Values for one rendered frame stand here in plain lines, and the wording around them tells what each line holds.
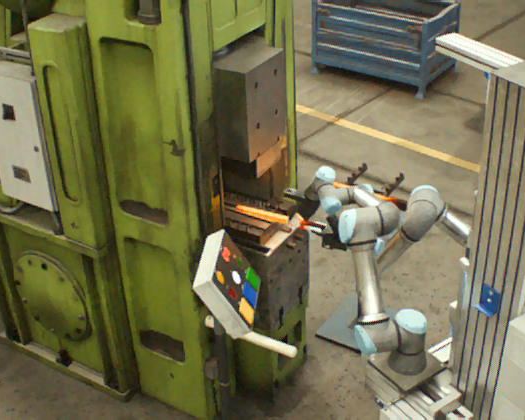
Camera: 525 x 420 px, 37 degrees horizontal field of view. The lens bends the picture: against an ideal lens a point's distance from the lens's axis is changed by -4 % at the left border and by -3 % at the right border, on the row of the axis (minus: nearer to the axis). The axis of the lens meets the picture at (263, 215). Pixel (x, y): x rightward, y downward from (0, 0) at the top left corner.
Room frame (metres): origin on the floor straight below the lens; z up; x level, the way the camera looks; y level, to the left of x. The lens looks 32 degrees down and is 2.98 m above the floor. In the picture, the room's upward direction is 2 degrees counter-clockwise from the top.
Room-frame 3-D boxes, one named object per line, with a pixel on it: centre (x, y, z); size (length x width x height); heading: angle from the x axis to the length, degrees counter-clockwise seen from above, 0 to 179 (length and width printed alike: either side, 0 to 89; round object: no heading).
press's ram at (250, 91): (3.21, 0.12, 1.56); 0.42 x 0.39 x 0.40; 58
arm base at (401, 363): (2.30, -0.53, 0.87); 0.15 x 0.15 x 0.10
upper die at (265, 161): (3.18, 0.14, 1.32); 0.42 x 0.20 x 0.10; 58
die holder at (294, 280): (3.23, 0.12, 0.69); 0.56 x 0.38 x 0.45; 58
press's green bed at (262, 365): (3.23, 0.12, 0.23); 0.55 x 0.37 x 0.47; 58
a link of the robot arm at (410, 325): (2.30, -0.53, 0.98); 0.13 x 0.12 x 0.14; 102
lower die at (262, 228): (3.18, 0.14, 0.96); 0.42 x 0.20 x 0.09; 58
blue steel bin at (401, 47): (7.15, -1.20, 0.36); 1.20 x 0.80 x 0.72; 53
